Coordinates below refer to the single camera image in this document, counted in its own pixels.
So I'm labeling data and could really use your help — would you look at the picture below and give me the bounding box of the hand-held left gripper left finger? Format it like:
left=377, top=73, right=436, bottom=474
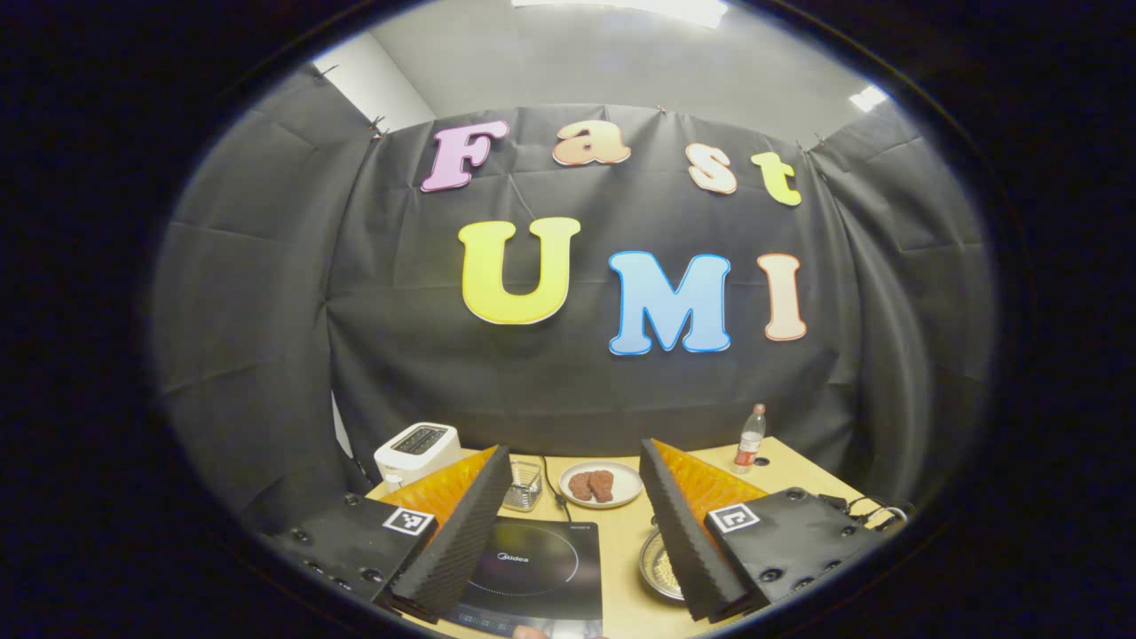
left=266, top=444, right=514, bottom=622

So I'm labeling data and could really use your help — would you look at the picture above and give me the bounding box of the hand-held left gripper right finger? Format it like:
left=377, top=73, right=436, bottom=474
left=639, top=438, right=888, bottom=624

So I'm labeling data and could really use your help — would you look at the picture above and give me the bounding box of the stainless steel pot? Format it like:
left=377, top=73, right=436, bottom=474
left=639, top=528, right=689, bottom=604

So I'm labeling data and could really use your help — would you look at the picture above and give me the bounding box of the black induction cooktop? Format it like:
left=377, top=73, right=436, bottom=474
left=444, top=517, right=604, bottom=639

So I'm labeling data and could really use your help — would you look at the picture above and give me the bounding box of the pile of soybeans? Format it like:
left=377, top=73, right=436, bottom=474
left=651, top=543, right=684, bottom=594

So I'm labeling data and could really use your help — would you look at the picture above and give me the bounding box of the round white plate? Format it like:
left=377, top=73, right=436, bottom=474
left=559, top=460, right=643, bottom=509

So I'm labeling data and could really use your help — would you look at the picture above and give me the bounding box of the white toaster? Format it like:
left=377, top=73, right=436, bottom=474
left=374, top=422, right=462, bottom=487

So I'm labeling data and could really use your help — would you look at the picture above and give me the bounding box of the clear plastic water bottle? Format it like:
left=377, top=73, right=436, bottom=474
left=734, top=404, right=767, bottom=474

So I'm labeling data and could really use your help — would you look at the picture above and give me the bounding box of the small metal wire basket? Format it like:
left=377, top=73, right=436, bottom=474
left=502, top=460, right=544, bottom=513

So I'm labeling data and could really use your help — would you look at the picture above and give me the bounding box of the black power cable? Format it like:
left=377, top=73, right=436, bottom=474
left=541, top=457, right=573, bottom=523

